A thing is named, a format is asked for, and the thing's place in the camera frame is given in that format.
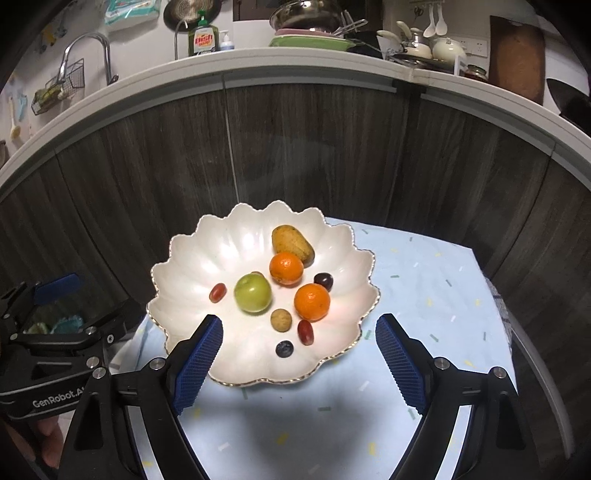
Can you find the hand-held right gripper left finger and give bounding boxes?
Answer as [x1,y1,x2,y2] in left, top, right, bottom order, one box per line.
[58,314,225,480]

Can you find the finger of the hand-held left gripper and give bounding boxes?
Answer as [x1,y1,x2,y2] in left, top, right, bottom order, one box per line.
[82,299,142,346]
[34,273,81,305]

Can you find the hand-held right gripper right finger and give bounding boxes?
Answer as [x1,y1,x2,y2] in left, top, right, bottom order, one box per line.
[375,313,539,480]

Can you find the green apple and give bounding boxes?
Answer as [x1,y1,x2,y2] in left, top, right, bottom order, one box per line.
[233,272,271,313]

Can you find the large brown longan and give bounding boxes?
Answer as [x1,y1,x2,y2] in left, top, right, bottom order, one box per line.
[270,308,293,333]

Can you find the white scalloped bowl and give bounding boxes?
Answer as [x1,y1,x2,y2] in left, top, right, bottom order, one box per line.
[146,200,380,387]

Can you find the orange mandarin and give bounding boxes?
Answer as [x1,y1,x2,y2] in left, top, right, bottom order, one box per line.
[294,283,332,322]
[269,252,304,285]

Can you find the yellow mango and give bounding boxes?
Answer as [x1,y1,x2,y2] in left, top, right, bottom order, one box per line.
[271,224,316,267]

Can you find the person's left hand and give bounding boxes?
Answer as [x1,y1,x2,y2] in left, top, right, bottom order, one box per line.
[7,410,65,469]

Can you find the teal woven coaster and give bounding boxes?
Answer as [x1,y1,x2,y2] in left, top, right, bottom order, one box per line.
[51,315,86,335]

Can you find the light blue patterned tablecloth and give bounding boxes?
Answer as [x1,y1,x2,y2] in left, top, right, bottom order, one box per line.
[111,217,513,480]

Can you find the hanging dish brush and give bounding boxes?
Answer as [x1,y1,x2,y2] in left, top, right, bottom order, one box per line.
[7,99,24,141]

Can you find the dark wood kitchen cabinet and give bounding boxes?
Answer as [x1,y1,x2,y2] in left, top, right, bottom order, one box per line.
[0,74,591,462]

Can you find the chrome faucet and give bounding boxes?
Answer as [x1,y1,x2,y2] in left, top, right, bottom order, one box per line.
[60,32,120,86]

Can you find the teal tissue pack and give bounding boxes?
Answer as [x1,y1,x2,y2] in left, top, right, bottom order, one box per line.
[104,0,162,27]

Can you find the green dish soap bottle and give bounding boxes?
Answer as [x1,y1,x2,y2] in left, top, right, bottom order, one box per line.
[187,10,220,57]

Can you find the hanging round metal pan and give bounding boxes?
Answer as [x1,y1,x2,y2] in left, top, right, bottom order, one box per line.
[163,0,222,29]

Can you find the black wok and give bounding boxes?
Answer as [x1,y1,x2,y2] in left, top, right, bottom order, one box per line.
[546,78,591,134]

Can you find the white kitchen countertop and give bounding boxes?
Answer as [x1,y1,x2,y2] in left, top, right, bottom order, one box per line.
[0,46,591,195]

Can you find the white teapot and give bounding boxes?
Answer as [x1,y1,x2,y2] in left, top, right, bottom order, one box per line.
[431,37,467,63]

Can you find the small white pot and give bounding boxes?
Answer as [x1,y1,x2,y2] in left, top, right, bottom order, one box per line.
[397,21,432,58]

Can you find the brown cutting board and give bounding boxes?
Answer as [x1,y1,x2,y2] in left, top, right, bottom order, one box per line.
[489,15,546,104]

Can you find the green dish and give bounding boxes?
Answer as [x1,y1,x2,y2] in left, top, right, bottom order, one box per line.
[269,34,354,52]

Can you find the pink plate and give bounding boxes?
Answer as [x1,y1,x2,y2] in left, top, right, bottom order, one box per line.
[274,28,345,38]

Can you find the grey metal rail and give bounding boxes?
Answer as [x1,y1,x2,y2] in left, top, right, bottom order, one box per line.
[508,323,568,416]

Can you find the black wire basket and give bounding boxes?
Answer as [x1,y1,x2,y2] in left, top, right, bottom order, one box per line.
[31,58,86,115]

